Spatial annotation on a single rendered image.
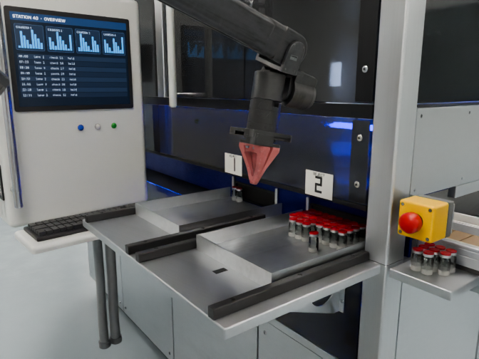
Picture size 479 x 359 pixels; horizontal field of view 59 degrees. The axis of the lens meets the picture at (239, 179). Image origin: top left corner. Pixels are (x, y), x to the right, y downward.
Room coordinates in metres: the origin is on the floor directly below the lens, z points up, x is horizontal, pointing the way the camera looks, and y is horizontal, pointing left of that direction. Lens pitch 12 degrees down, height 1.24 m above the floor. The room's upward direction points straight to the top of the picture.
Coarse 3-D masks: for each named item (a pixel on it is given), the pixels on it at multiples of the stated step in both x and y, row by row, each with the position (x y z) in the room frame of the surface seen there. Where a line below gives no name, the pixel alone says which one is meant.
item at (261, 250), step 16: (240, 224) 0.99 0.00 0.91; (256, 224) 1.02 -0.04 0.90; (272, 224) 1.05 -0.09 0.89; (288, 224) 1.09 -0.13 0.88; (208, 240) 0.88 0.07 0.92; (224, 240) 0.96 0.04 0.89; (240, 240) 0.97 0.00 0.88; (256, 240) 0.97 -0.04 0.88; (272, 240) 0.97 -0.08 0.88; (288, 240) 0.97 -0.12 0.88; (224, 256) 0.83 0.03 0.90; (240, 256) 0.79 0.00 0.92; (256, 256) 0.87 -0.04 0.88; (272, 256) 0.87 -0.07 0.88; (288, 256) 0.87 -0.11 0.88; (304, 256) 0.87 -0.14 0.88; (320, 256) 0.79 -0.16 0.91; (336, 256) 0.82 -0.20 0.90; (240, 272) 0.78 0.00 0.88; (256, 272) 0.74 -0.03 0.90; (272, 272) 0.71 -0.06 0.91; (288, 272) 0.73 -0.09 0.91
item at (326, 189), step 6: (306, 174) 1.00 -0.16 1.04; (312, 174) 0.98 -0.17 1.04; (318, 174) 0.97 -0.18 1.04; (324, 174) 0.95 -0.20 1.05; (306, 180) 1.00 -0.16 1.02; (312, 180) 0.98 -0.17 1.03; (318, 180) 0.97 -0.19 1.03; (324, 180) 0.95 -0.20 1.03; (330, 180) 0.94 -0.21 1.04; (306, 186) 1.00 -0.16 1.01; (312, 186) 0.98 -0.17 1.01; (318, 186) 0.97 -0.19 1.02; (324, 186) 0.95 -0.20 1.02; (330, 186) 0.94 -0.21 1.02; (306, 192) 1.00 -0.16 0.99; (312, 192) 0.98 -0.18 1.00; (324, 192) 0.95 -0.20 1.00; (330, 192) 0.94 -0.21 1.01; (324, 198) 0.95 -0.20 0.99; (330, 198) 0.94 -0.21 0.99
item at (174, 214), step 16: (208, 192) 1.34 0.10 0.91; (224, 192) 1.37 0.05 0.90; (144, 208) 1.14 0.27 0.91; (160, 208) 1.23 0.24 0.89; (176, 208) 1.24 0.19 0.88; (192, 208) 1.24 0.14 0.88; (208, 208) 1.24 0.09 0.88; (224, 208) 1.24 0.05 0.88; (240, 208) 1.24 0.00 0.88; (256, 208) 1.13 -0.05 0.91; (272, 208) 1.16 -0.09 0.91; (160, 224) 1.06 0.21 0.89; (176, 224) 0.99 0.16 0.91; (192, 224) 1.00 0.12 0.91; (208, 224) 1.03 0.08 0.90
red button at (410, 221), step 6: (402, 216) 0.76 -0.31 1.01; (408, 216) 0.75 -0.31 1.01; (414, 216) 0.74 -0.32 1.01; (402, 222) 0.75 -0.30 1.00; (408, 222) 0.74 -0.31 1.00; (414, 222) 0.74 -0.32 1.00; (420, 222) 0.74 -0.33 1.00; (402, 228) 0.75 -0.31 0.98; (408, 228) 0.74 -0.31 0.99; (414, 228) 0.74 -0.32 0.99; (420, 228) 0.74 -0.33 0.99
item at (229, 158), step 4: (228, 156) 1.26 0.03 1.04; (232, 156) 1.24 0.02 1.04; (236, 156) 1.23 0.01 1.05; (240, 156) 1.21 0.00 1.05; (228, 160) 1.26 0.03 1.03; (232, 160) 1.24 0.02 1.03; (236, 160) 1.23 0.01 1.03; (240, 160) 1.21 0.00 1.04; (228, 164) 1.26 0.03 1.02; (232, 164) 1.24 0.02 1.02; (236, 164) 1.23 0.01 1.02; (240, 164) 1.21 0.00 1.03; (228, 168) 1.26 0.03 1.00; (232, 168) 1.24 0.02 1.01; (236, 168) 1.23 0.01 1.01; (240, 168) 1.21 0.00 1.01; (228, 172) 1.26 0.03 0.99; (232, 172) 1.24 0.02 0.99; (236, 172) 1.23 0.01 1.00; (240, 172) 1.21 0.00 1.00
